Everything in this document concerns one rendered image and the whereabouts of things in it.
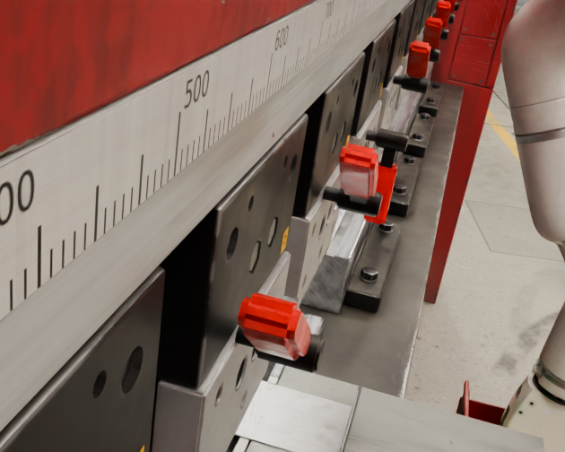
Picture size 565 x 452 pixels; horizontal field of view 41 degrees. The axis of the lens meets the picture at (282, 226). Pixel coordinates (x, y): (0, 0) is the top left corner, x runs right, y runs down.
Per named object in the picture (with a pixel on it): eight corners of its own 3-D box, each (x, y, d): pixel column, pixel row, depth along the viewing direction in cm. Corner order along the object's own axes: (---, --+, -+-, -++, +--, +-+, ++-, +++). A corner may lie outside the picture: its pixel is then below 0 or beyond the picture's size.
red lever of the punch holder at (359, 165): (386, 145, 45) (383, 197, 54) (321, 131, 46) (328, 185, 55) (379, 172, 44) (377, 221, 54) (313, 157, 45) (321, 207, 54)
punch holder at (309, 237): (292, 319, 53) (333, 93, 46) (180, 290, 54) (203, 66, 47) (334, 237, 66) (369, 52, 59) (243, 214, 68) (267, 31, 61)
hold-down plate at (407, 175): (405, 217, 150) (409, 204, 149) (379, 211, 151) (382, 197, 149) (420, 170, 176) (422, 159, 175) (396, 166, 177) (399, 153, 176)
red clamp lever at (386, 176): (386, 229, 75) (408, 137, 71) (347, 219, 76) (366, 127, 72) (389, 222, 77) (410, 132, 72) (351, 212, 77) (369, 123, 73)
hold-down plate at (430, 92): (435, 117, 221) (438, 108, 220) (417, 114, 222) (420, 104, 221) (442, 95, 248) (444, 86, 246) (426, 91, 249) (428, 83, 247)
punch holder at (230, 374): (187, 528, 35) (228, 211, 28) (26, 474, 37) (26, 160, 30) (273, 358, 48) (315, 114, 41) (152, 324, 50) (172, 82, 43)
